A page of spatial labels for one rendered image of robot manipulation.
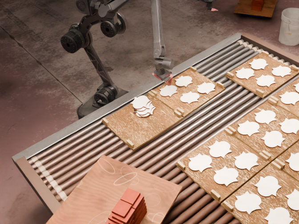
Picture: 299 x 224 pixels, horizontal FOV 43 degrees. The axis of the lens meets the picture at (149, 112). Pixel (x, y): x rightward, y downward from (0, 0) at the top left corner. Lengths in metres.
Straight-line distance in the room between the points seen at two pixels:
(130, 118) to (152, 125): 0.17
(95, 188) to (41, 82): 2.75
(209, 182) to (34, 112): 2.54
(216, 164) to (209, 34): 3.11
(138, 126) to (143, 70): 2.11
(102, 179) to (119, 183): 0.10
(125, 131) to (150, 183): 0.53
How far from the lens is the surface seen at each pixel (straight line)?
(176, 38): 5.05
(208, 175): 2.18
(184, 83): 2.75
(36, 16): 6.08
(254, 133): 2.42
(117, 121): 2.51
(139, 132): 2.41
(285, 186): 2.20
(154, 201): 1.95
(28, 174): 2.34
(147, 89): 2.76
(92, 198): 2.01
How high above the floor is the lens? 2.65
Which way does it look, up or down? 42 degrees down
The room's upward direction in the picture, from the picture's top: 5 degrees counter-clockwise
